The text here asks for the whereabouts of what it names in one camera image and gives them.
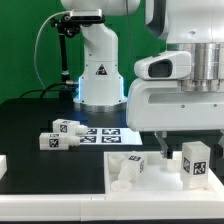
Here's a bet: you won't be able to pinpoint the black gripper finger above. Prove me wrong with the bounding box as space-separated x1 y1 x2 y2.
218 130 224 154

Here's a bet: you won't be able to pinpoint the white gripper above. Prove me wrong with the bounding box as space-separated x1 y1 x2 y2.
126 51 224 158

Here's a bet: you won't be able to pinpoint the white square tabletop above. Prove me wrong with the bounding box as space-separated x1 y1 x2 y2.
104 152 224 202

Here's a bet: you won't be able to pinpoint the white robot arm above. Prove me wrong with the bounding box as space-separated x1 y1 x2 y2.
62 0 224 133

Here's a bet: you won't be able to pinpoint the white sheet with tags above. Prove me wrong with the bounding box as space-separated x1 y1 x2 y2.
80 128 142 145

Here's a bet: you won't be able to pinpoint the white U-shaped obstacle fence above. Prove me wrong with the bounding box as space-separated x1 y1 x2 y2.
0 153 224 222

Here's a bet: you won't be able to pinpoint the black cables on table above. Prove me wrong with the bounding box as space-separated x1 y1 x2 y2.
19 79 80 100

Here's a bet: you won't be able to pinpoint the black camera stand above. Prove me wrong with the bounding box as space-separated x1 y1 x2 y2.
50 15 80 100

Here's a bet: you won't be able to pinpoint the silver depth camera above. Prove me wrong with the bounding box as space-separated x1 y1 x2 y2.
69 9 103 21

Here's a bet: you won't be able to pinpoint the white camera cable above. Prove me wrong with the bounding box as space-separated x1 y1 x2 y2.
33 10 72 90

